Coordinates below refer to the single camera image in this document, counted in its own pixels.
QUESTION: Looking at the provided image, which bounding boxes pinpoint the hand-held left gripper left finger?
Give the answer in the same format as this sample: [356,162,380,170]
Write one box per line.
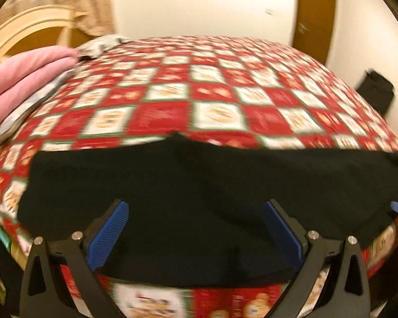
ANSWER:
[19,200,130,318]

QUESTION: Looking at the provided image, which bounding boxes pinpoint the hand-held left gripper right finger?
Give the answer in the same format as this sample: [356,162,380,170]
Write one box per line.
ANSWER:
[263,199,373,318]

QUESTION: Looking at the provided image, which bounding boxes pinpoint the black pants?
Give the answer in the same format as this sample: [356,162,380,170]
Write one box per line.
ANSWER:
[16,132,398,288]

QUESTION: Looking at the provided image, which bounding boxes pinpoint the black bag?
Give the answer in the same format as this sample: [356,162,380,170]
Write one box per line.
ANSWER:
[356,69,395,117]

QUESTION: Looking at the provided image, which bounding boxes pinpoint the red checkered bedspread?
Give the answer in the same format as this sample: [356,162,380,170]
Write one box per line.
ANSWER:
[0,35,398,318]

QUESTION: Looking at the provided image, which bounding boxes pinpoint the grey patterned pillow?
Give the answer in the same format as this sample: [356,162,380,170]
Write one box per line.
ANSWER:
[75,34,131,61]
[0,68,75,141]

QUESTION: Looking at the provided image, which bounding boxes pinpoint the pink folded blanket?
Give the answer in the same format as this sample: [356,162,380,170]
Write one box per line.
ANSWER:
[0,45,78,143]

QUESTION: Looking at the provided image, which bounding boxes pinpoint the brown wooden door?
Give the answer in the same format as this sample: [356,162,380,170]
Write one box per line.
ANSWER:
[292,0,338,64]

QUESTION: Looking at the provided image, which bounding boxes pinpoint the cream arched headboard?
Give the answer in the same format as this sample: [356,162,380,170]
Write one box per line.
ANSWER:
[0,6,74,70]

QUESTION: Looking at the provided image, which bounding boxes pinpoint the beige curtain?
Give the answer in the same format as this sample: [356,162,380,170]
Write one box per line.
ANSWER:
[55,0,117,38]

